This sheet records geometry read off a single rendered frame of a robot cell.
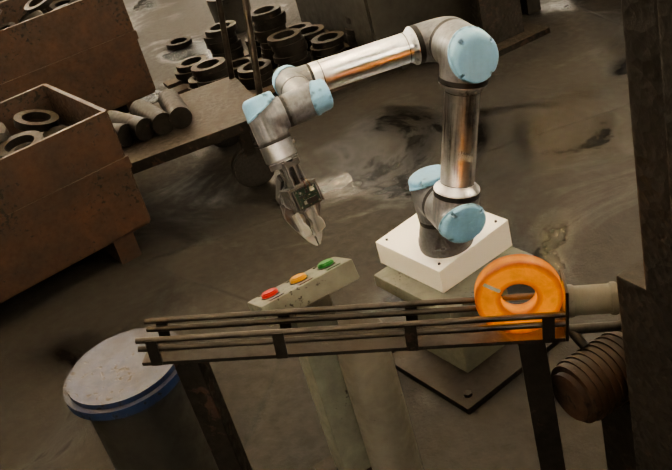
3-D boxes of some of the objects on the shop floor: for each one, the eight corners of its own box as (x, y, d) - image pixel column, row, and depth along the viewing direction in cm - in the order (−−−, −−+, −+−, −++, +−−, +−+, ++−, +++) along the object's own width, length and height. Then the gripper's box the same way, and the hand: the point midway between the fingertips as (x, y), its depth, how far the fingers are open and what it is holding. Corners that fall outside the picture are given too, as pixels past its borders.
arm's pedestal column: (376, 357, 265) (357, 288, 252) (469, 291, 282) (455, 224, 270) (469, 415, 234) (452, 339, 222) (566, 337, 252) (556, 263, 239)
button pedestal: (412, 458, 226) (358, 263, 196) (335, 508, 217) (266, 313, 188) (379, 426, 239) (324, 239, 209) (305, 473, 230) (237, 284, 201)
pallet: (347, 34, 546) (330, -35, 525) (410, 60, 479) (393, -18, 458) (170, 103, 514) (144, 33, 493) (210, 142, 447) (182, 62, 426)
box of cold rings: (117, 84, 575) (73, -28, 539) (164, 108, 509) (118, -17, 473) (-35, 148, 536) (-92, 33, 500) (-4, 184, 470) (-68, 54, 434)
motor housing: (689, 523, 190) (676, 330, 164) (615, 580, 182) (590, 388, 157) (643, 489, 200) (624, 303, 175) (571, 542, 193) (541, 356, 167)
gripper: (272, 167, 189) (311, 255, 193) (307, 150, 192) (345, 237, 196) (260, 169, 197) (298, 253, 201) (294, 153, 200) (331, 236, 204)
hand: (315, 239), depth 201 cm, fingers closed
